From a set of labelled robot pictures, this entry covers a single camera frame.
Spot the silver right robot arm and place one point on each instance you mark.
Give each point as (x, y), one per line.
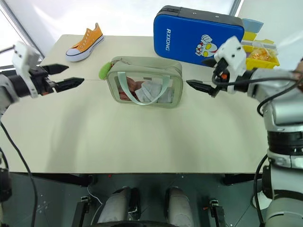
(281, 106)

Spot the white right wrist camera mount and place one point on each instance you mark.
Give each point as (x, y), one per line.
(233, 53)

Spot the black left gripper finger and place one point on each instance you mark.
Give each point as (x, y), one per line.
(58, 68)
(69, 84)

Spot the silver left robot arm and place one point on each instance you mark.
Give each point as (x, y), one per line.
(6, 88)

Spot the yellow plastic bin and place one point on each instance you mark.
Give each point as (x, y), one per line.
(262, 62)

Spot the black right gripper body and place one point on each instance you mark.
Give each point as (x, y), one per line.
(222, 66)

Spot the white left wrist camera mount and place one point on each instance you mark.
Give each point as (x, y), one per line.
(23, 55)

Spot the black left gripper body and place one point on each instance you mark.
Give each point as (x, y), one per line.
(41, 81)

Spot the green transparent toiletry bag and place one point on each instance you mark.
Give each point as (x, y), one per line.
(146, 71)

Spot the grey folded cloth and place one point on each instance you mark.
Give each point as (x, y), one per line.
(148, 91)

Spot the black table frame bracket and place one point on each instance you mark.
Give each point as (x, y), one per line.
(81, 211)
(216, 212)

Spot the light blue sponge block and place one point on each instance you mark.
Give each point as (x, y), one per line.
(253, 24)

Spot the red folded cloth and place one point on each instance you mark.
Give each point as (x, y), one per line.
(130, 86)

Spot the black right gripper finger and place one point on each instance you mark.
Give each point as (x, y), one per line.
(209, 63)
(203, 87)

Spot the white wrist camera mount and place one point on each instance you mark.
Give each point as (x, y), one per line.
(233, 53)
(23, 55)

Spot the blue RXIONG kick pad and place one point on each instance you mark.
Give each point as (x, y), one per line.
(175, 35)

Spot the grey rounded robot leg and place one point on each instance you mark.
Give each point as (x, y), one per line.
(116, 205)
(178, 205)

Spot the orange canvas sneaker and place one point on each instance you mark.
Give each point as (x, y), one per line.
(82, 45)

